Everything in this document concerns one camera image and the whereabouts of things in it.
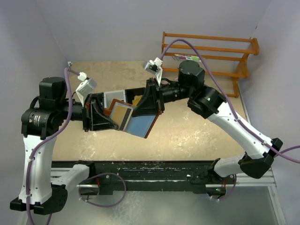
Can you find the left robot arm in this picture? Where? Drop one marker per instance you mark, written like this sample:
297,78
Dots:
47,116

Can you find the coloured markers on rack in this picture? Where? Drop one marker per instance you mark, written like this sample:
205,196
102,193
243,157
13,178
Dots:
186,57

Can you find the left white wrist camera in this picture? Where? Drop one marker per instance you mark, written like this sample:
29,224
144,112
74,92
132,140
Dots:
87,86

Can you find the gold credit cards pile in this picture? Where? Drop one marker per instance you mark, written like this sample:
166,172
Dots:
136,100

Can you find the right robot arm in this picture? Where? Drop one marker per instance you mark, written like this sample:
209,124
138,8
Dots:
259,150

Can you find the orange wooden rack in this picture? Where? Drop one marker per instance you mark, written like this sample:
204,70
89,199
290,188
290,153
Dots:
225,56

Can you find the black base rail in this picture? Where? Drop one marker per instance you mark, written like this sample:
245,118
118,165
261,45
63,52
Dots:
156,176

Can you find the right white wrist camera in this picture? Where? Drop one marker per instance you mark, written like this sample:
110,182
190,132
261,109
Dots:
154,67

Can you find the brown leather card holder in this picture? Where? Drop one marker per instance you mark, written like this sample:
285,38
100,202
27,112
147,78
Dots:
138,126

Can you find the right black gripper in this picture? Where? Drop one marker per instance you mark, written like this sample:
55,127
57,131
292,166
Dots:
152,101

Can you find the gold credit card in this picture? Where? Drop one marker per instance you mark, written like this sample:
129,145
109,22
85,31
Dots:
121,115

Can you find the black right bin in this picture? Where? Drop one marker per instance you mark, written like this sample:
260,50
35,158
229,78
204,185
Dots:
130,93

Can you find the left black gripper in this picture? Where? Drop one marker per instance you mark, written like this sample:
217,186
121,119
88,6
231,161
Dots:
93,117

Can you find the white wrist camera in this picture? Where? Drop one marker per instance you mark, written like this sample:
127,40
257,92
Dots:
87,86
154,67

